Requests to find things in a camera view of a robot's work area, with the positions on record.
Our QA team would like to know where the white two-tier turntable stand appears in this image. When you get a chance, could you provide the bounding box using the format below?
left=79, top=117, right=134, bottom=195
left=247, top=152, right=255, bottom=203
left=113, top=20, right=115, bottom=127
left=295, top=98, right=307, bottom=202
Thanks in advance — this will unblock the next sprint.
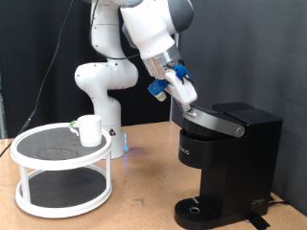
left=10, top=122, right=113, bottom=219

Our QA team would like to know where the long black camera cable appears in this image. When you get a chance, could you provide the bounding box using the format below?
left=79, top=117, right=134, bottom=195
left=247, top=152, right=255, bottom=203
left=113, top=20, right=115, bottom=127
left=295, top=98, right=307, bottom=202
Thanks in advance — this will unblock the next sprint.
left=0, top=0, right=142, bottom=158

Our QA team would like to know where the black power cord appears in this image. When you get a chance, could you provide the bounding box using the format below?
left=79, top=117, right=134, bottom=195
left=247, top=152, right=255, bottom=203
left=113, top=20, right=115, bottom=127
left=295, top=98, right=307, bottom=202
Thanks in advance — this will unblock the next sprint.
left=269, top=195, right=291, bottom=206

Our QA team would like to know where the black Keurig coffee machine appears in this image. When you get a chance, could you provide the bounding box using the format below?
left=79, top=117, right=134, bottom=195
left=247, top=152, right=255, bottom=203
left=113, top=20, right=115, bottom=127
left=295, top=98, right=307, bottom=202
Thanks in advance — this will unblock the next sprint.
left=174, top=102, right=284, bottom=230

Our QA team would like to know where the grey metal frame bar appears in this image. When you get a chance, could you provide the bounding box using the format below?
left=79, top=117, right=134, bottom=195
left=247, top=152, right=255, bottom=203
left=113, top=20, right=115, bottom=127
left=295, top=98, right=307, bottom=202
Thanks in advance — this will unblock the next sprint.
left=0, top=71, right=7, bottom=140

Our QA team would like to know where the white mug green taped handle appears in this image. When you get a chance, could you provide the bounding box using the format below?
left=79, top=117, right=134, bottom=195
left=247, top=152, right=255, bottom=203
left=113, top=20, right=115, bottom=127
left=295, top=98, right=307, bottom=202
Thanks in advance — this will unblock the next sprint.
left=68, top=114, right=104, bottom=148

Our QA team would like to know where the large blue cable clip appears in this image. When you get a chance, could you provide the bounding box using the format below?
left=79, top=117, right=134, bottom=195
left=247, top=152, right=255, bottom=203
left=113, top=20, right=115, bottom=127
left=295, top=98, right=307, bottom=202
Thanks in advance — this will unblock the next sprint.
left=174, top=64, right=192, bottom=81

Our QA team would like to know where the wrist camera blue mount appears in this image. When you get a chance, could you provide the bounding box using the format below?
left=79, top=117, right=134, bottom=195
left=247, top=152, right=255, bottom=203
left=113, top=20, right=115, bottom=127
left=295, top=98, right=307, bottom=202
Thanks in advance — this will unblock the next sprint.
left=147, top=79, right=169, bottom=103

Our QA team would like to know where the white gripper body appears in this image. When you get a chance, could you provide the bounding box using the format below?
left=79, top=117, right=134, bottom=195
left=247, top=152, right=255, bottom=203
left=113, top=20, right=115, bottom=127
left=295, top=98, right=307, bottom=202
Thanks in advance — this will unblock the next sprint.
left=164, top=69, right=199, bottom=111

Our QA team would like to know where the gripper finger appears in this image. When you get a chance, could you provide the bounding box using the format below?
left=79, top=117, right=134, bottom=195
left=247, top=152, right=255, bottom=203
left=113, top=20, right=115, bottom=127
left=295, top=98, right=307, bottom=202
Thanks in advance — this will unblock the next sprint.
left=184, top=103, right=198, bottom=116

